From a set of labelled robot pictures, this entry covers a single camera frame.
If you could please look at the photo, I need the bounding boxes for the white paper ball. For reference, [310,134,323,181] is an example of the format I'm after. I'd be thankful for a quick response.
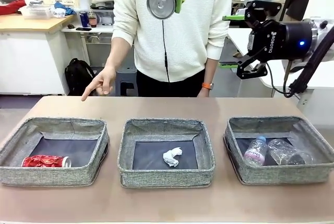
[163,147,183,168]

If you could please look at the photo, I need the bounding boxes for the blue cloth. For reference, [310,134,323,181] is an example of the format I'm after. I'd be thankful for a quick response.
[54,1,77,16]

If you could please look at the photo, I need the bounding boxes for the black trousers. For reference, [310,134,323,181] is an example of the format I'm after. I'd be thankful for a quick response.
[136,68,207,98]

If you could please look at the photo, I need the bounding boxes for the red cloth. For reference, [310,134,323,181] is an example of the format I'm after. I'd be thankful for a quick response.
[0,0,27,15]

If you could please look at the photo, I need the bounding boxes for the grey fabric basket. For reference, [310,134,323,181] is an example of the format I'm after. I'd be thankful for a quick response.
[117,118,216,188]
[0,116,110,187]
[223,115,334,185]

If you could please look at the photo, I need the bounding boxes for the wooden top desk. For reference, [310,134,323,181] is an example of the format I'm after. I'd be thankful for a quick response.
[0,12,77,96]

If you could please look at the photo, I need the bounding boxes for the crushed blue soda can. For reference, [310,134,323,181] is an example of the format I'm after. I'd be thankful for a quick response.
[146,0,181,20]

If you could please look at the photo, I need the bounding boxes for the white plastic crate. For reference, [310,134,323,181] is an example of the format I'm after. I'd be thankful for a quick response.
[18,4,54,19]

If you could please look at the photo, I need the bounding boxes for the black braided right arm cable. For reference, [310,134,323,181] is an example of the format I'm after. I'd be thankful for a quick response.
[283,25,334,98]

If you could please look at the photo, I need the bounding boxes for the dark cola bottle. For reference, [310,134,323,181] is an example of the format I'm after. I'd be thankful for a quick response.
[88,11,98,28]

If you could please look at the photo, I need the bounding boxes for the black backpack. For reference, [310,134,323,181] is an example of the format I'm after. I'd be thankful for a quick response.
[64,57,96,96]

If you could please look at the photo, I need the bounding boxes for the person's right forearm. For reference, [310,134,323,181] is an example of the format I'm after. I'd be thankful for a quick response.
[103,36,133,71]

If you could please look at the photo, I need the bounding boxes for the blue drink bottle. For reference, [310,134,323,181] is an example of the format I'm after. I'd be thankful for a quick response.
[79,10,89,28]

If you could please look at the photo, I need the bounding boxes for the crushed red soda can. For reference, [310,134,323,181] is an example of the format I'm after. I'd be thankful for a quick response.
[21,155,72,168]

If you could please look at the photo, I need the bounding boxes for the person's right hand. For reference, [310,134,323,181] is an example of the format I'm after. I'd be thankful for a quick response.
[80,64,117,102]

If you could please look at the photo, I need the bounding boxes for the small plastic water bottle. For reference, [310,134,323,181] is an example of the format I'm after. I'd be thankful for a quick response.
[244,136,268,166]

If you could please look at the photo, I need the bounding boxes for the person's left forearm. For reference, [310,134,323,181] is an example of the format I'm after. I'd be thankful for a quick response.
[202,51,219,85]

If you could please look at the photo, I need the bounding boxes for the white side table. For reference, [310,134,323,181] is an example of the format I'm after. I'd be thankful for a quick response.
[60,24,115,68]

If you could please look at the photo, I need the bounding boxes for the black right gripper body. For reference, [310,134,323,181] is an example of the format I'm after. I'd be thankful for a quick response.
[247,19,314,62]

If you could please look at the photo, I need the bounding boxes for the white knit sweater torso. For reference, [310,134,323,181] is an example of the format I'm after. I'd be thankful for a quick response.
[111,0,233,83]

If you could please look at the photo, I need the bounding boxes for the black earphone cable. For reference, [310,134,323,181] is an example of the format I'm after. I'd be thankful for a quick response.
[161,19,171,83]

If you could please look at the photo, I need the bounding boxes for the grey plastic stool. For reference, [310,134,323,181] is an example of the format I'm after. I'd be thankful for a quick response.
[114,67,138,97]

